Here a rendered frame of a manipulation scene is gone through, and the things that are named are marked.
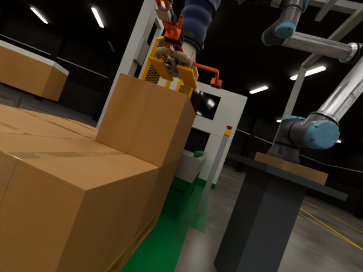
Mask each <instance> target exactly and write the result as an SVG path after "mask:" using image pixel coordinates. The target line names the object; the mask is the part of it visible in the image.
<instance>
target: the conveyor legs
mask: <svg viewBox="0 0 363 272"><path fill-rule="evenodd" d="M199 174H200V172H199V173H198V175H197V176H196V178H195V179H194V181H193V183H190V182H188V183H187V185H186V188H185V191H181V190H180V189H177V188H175V187H172V186H170V190H173V191H175V192H177V193H180V194H182V195H183V197H182V199H181V202H180V204H179V207H178V210H177V213H179V214H181V215H182V214H183V211H184V209H185V206H186V203H187V201H188V198H189V195H192V193H193V190H194V187H195V185H196V182H197V179H198V177H199Z"/></svg>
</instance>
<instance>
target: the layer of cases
mask: <svg viewBox="0 0 363 272"><path fill-rule="evenodd" d="M98 130H99V129H97V128H94V127H92V126H89V125H87V124H84V123H81V122H79V121H75V120H70V119H65V118H61V117H56V116H52V115H48V114H43V113H38V112H34V111H29V110H24V109H21V108H16V107H11V106H6V105H2V104H0V272H105V271H106V270H107V268H108V267H109V266H110V265H111V264H112V263H113V262H114V261H115V259H116V258H117V257H118V256H119V255H120V254H121V253H122V252H123V251H124V249H125V248H126V247H127V246H128V245H129V244H130V243H131V242H132V241H133V239H134V238H135V237H136V236H137V235H138V234H139V233H140V232H141V231H142V230H143V228H144V227H145V226H146V225H147V224H148V223H149V222H150V221H151V220H152V218H153V217H154V216H155V215H156V214H157V213H158V212H159V211H160V210H161V209H162V207H163V205H164V202H165V199H166V197H167V194H168V192H169V189H170V186H171V184H172V180H173V178H174V175H175V173H176V170H177V167H178V165H179V161H177V162H174V163H172V164H169V165H166V166H164V167H159V166H156V165H154V164H151V163H149V162H146V161H144V160H141V159H138V158H136V157H134V156H131V155H129V154H126V153H124V152H121V151H119V150H117V149H114V148H112V147H109V146H107V145H104V144H101V143H99V142H97V141H95V138H96V136H97V133H98Z"/></svg>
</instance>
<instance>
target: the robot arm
mask: <svg viewBox="0 0 363 272"><path fill-rule="evenodd" d="M309 1H310V0H248V4H249V5H254V4H250V3H255V5H254V6H257V5H258V4H263V5H268V6H269V4H271V6H272V7H275V8H280V9H283V11H282V13H281V16H280V18H279V19H278V20H277V21H276V22H275V23H274V24H273V25H271V26H270V27H269V28H268V29H266V30H265V32H264V33H263V34H262V37H261V39H262V42H263V43H264V44H265V45H266V46H271V45H273V44H274V45H279V46H285V47H290V48H293V49H297V50H302V51H307V52H311V53H316V54H319V55H323V56H328V57H332V58H336V59H339V61H340V62H341V63H346V64H355V66H354V67H353V68H352V69H351V70H350V72H349V73H348V74H347V76H346V77H345V78H344V79H343V80H342V82H341V83H340V84H339V85H338V86H337V88H336V89H335V90H334V91H333V92H332V94H331V95H330V96H329V97H328V98H327V100H326V101H325V102H324V103H323V105H322V106H321V107H320V109H318V111H317V112H312V113H310V114H309V116H308V117H307V118H306V119H305V118H302V117H297V116H292V115H288V116H284V117H283V118H282V120H281V122H280V125H279V128H278V131H277V135H276V138H275V141H274V143H273V145H272V147H271V148H270V149H269V150H268V151H267V154H266V155H269V156H272V157H275V158H278V159H281V160H286V161H288V162H291V163H294V164H297V165H298V164H299V162H300V159H299V151H300V148H301V146H302V147H307V148H312V149H328V148H331V147H332V146H334V144H336V142H337V141H338V139H339V135H340V132H339V123H338V121H339V120H340V119H341V118H342V116H343V115H344V114H345V113H346V112H347V110H348V109H349V108H350V107H351V106H352V104H353V103H354V102H355V101H356V100H357V98H358V97H359V96H360V95H361V94H362V92H363V43H348V44H345V43H341V42H336V41H333V40H329V39H324V38H320V37H316V36H312V35H307V34H304V33H300V32H296V31H295V30H296V27H297V24H298V21H299V18H300V15H301V13H304V11H305V10H306V8H307V6H308V3H309Z"/></svg>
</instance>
